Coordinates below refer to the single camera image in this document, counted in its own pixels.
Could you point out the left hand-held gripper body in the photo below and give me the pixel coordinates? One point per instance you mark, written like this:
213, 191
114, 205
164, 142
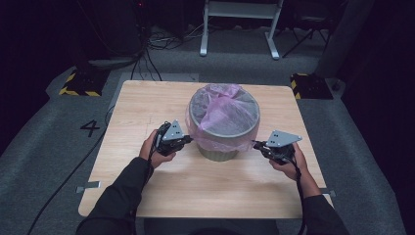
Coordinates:
173, 137

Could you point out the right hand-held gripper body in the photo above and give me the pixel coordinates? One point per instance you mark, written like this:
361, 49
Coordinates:
282, 140

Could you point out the green ribbed trash bin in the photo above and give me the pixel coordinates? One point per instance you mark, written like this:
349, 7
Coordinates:
218, 156

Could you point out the pink plastic trash bag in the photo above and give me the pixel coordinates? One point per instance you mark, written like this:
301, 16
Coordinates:
225, 111

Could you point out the person's left hand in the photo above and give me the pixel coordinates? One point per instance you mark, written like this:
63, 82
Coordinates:
149, 153

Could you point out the person's right hand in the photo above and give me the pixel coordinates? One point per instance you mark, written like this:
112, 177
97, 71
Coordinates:
297, 168

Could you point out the black yellow striped stand base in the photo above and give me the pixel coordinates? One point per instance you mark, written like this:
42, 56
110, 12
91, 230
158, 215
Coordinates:
311, 87
85, 83

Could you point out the grey tape strip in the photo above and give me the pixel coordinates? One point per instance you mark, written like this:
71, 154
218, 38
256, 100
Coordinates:
329, 193
88, 186

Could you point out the black tripod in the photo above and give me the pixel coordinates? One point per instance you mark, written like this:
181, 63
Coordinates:
310, 27

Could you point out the grey curtain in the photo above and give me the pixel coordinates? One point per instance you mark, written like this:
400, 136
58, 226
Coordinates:
345, 36

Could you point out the white metal stand frame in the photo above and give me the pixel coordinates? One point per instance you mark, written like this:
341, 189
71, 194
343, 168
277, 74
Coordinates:
239, 9

